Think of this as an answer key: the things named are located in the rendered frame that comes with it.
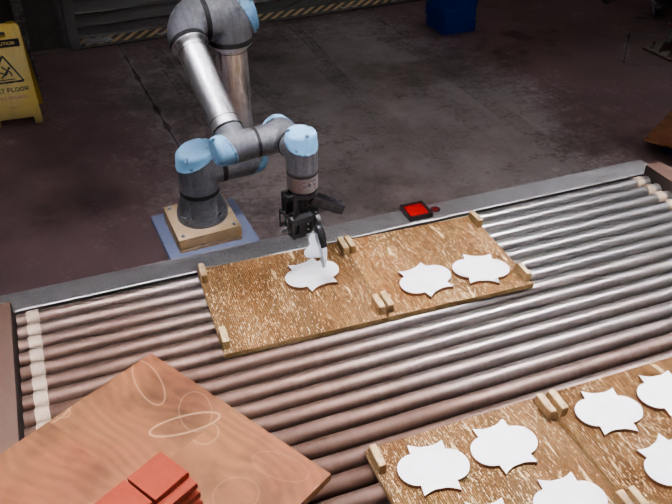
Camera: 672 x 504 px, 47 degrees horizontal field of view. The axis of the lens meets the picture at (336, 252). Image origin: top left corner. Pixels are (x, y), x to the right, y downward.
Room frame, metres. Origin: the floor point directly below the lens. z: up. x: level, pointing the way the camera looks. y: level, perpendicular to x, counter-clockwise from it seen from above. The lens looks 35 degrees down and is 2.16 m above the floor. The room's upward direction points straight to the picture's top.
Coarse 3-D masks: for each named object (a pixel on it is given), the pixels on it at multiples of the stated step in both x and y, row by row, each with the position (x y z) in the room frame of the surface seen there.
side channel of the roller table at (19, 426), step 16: (0, 304) 1.48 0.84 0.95; (0, 320) 1.42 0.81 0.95; (0, 336) 1.36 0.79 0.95; (16, 336) 1.41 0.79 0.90; (0, 352) 1.31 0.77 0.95; (16, 352) 1.34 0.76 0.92; (0, 368) 1.25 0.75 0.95; (16, 368) 1.27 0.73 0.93; (0, 384) 1.20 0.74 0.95; (16, 384) 1.21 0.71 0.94; (0, 400) 1.15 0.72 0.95; (16, 400) 1.16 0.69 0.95; (0, 416) 1.11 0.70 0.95; (16, 416) 1.11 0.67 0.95; (0, 432) 1.07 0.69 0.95; (16, 432) 1.07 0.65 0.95; (0, 448) 1.02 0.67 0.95
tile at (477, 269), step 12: (456, 264) 1.65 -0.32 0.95; (468, 264) 1.65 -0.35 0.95; (480, 264) 1.65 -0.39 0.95; (492, 264) 1.65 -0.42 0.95; (504, 264) 1.65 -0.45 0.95; (456, 276) 1.61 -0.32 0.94; (468, 276) 1.60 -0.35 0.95; (480, 276) 1.60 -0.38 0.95; (492, 276) 1.60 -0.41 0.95; (504, 276) 1.60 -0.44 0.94
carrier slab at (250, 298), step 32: (288, 256) 1.70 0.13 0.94; (224, 288) 1.56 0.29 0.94; (256, 288) 1.56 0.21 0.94; (288, 288) 1.56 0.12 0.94; (320, 288) 1.56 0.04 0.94; (352, 288) 1.56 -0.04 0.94; (224, 320) 1.43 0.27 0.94; (256, 320) 1.43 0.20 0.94; (288, 320) 1.43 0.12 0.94; (320, 320) 1.43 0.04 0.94; (352, 320) 1.43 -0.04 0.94; (384, 320) 1.44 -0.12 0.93; (224, 352) 1.32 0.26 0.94
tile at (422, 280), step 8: (400, 272) 1.62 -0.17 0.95; (408, 272) 1.62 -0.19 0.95; (416, 272) 1.62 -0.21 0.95; (424, 272) 1.62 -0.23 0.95; (432, 272) 1.62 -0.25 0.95; (440, 272) 1.62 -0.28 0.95; (448, 272) 1.62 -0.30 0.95; (400, 280) 1.58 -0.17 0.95; (408, 280) 1.58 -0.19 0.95; (416, 280) 1.58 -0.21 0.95; (424, 280) 1.58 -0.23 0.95; (432, 280) 1.58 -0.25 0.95; (440, 280) 1.58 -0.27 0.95; (448, 280) 1.58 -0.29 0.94; (400, 288) 1.56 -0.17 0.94; (408, 288) 1.55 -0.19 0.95; (416, 288) 1.55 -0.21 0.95; (424, 288) 1.55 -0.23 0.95; (432, 288) 1.55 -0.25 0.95; (440, 288) 1.55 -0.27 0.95; (448, 288) 1.56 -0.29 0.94; (432, 296) 1.52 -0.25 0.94
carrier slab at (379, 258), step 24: (360, 240) 1.78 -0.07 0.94; (384, 240) 1.78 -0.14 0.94; (408, 240) 1.78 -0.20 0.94; (432, 240) 1.78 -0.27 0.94; (456, 240) 1.78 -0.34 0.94; (480, 240) 1.78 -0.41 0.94; (360, 264) 1.67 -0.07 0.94; (384, 264) 1.67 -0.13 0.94; (408, 264) 1.67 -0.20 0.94; (432, 264) 1.67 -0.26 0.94; (384, 288) 1.56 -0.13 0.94; (456, 288) 1.56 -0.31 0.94; (480, 288) 1.56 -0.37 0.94; (504, 288) 1.56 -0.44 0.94; (528, 288) 1.58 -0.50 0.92; (408, 312) 1.47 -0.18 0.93
